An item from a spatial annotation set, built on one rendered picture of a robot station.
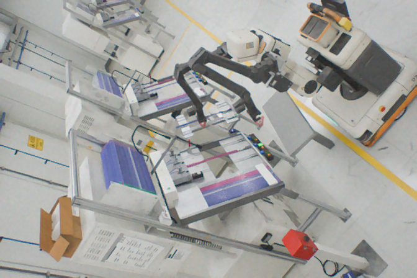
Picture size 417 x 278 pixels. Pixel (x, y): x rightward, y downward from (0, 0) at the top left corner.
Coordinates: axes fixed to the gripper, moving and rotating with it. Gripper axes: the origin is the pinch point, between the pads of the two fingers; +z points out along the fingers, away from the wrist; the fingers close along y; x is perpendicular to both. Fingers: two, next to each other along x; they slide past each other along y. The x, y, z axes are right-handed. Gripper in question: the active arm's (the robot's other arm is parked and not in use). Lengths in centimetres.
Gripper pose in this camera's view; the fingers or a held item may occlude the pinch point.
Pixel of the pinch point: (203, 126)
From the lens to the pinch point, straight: 300.9
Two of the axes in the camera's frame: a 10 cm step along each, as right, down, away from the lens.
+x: 9.4, -3.3, 1.0
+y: 2.8, 5.4, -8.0
